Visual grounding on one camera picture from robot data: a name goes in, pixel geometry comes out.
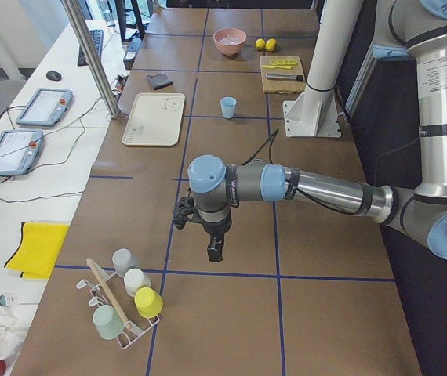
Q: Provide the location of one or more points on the yellow lemon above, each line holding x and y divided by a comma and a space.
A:
271, 44
260, 44

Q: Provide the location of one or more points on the yellow cloth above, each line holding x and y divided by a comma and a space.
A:
39, 247

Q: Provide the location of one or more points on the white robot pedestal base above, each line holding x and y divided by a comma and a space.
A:
314, 113

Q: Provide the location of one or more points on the light blue plastic cup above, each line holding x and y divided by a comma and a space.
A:
228, 106

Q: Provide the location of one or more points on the grey cup on rack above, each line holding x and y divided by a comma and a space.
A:
124, 260

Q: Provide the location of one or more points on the white cup on rack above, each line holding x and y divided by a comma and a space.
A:
134, 279

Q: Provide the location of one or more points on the black power strip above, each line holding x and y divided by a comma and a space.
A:
131, 52

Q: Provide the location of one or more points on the steel muddler black tip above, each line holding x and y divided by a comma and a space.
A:
284, 77

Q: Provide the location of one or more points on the black computer mouse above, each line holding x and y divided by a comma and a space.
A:
53, 75

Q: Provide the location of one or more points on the folded grey cloth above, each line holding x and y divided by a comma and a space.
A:
159, 81

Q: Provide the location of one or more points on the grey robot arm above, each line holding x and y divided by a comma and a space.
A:
407, 164

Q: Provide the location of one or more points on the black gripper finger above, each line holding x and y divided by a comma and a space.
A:
212, 249
219, 249

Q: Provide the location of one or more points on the teach pendant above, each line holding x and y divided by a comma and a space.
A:
46, 107
19, 150

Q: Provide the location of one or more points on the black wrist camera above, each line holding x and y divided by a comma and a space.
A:
185, 211

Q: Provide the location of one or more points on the lower yellow lemon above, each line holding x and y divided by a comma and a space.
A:
260, 44

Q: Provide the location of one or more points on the upper yellow lemon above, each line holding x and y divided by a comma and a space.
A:
271, 44

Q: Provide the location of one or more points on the pink bowl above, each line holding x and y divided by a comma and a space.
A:
230, 50

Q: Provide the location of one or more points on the near teach pendant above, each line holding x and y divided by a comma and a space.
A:
19, 150

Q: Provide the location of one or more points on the yellow plastic knife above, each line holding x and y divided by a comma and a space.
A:
277, 67

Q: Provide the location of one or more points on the cream bear tray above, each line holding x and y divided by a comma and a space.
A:
154, 120

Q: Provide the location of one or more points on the far teach pendant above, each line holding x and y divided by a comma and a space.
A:
46, 107

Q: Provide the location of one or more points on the clear ice cubes pile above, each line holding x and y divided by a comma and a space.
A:
229, 39

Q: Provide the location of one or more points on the mint cup on rack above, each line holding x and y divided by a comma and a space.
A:
108, 323

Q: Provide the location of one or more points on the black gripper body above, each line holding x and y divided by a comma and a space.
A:
216, 225

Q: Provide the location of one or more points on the wooden cutting board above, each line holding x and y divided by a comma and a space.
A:
270, 86

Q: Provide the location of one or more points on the aluminium frame post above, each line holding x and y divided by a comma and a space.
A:
78, 23

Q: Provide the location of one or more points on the white cup rack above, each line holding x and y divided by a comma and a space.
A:
102, 293

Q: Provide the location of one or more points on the yellow cup on rack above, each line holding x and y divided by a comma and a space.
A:
148, 302

